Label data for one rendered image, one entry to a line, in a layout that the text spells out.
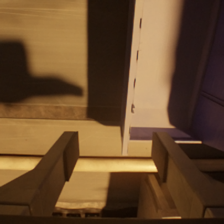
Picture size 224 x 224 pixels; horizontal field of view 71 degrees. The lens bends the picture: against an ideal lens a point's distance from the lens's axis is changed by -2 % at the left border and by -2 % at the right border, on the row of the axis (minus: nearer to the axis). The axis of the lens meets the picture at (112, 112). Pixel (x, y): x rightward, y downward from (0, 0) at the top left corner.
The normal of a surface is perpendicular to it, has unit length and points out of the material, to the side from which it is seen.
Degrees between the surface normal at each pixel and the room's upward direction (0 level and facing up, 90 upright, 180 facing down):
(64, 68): 0
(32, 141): 0
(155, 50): 0
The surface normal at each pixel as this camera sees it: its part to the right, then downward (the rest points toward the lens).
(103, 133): 0.04, 0.39
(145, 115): 0.06, -0.10
